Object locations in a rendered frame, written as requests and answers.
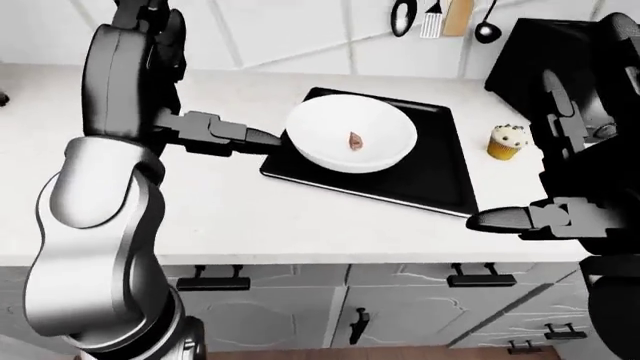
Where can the wooden hanging spatula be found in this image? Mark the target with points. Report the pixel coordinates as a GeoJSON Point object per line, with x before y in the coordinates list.
{"type": "Point", "coordinates": [457, 18]}

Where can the black rectangular tray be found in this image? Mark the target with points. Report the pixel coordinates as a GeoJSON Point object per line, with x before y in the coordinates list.
{"type": "Point", "coordinates": [430, 176]}

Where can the small brown cake piece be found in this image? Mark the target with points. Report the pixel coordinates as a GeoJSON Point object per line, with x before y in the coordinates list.
{"type": "Point", "coordinates": [355, 141]}

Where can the white slotted spatula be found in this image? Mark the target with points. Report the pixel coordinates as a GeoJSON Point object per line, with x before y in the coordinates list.
{"type": "Point", "coordinates": [431, 26]}

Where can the yellow chocolate chip cupcake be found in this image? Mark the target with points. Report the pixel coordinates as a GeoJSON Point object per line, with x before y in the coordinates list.
{"type": "Point", "coordinates": [506, 144]}

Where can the white bowl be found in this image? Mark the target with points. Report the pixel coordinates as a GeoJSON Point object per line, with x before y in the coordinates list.
{"type": "Point", "coordinates": [330, 123]}

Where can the grey marble cabinet door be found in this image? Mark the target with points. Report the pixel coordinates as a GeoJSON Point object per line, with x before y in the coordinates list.
{"type": "Point", "coordinates": [425, 315]}
{"type": "Point", "coordinates": [265, 318]}

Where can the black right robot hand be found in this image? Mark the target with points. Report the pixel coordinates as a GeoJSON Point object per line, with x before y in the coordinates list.
{"type": "Point", "coordinates": [590, 180]}

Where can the grey marble drawer front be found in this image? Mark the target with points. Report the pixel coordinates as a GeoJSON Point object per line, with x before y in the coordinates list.
{"type": "Point", "coordinates": [290, 276]}
{"type": "Point", "coordinates": [400, 274]}

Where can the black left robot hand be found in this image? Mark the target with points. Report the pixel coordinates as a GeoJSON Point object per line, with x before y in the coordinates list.
{"type": "Point", "coordinates": [117, 82]}

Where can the dark object at counter edge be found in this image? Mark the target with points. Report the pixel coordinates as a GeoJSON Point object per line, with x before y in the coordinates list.
{"type": "Point", "coordinates": [3, 98]}

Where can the black hanging spoon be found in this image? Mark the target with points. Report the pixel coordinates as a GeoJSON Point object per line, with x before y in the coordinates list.
{"type": "Point", "coordinates": [401, 18]}

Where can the black hanging ladle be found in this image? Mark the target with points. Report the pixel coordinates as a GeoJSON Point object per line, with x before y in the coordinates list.
{"type": "Point", "coordinates": [487, 32]}

